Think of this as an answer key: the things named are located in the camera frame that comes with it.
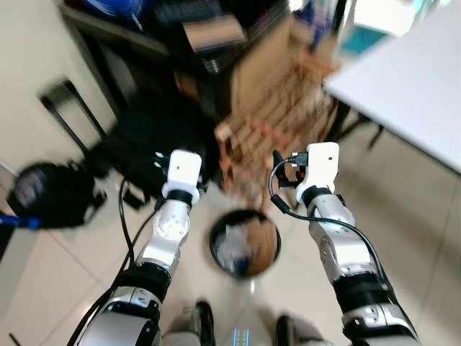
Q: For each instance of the robot left leg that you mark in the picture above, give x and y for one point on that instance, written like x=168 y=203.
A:
x=191 y=324

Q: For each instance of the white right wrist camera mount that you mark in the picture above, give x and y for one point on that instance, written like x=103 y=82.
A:
x=322 y=162

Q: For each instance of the robot leg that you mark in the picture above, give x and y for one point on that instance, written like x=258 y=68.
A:
x=302 y=331
x=191 y=324

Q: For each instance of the white table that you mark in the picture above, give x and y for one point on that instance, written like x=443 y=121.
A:
x=403 y=79

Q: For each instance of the brown cardboard box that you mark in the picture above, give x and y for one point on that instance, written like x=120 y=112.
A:
x=266 y=65

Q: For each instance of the round black rubbish bin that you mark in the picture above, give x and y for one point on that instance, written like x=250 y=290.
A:
x=245 y=245

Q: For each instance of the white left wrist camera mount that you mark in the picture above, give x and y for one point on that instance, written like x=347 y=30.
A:
x=184 y=169

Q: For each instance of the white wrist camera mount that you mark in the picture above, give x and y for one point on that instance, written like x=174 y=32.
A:
x=322 y=162
x=184 y=169

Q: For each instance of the dark shelf unit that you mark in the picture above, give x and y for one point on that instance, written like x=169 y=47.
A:
x=144 y=36

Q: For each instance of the black backpack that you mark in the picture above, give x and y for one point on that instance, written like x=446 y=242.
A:
x=50 y=194

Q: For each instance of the robot right leg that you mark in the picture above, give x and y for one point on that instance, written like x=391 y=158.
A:
x=302 y=331

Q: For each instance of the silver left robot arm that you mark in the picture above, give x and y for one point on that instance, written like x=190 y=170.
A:
x=169 y=231

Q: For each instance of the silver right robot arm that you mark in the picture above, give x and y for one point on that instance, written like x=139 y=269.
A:
x=346 y=245

